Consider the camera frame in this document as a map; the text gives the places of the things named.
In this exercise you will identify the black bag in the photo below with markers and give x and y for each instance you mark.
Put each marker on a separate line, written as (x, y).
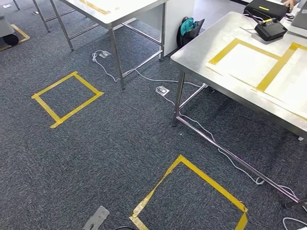
(199, 28)

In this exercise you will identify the small yellow tape rectangle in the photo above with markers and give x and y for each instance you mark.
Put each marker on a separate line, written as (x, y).
(224, 51)

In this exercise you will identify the yellow tape square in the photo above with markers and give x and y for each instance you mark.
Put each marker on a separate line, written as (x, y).
(45, 106)
(23, 33)
(211, 182)

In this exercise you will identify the black zip case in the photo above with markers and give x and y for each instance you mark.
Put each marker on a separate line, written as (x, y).
(266, 8)

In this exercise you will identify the grey floor socket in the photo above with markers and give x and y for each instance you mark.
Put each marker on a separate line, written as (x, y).
(105, 54)
(162, 91)

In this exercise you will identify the steel leg table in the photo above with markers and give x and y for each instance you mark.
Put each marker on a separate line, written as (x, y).
(115, 9)

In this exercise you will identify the black remote controller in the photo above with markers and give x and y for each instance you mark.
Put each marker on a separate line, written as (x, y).
(271, 30)

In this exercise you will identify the white board panel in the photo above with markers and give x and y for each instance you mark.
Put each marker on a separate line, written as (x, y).
(172, 25)

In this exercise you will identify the grey wheeled cart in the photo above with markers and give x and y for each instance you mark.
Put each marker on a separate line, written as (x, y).
(6, 27)

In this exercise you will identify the large yellow tape rectangle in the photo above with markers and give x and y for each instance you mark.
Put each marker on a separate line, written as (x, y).
(299, 47)

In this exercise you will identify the stainless steel workbench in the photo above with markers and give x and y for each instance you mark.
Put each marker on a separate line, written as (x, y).
(196, 60)

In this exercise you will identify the person at laptop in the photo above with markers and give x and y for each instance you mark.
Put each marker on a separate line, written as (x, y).
(289, 3)

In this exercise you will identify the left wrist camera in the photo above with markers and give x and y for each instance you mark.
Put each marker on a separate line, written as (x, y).
(96, 219)

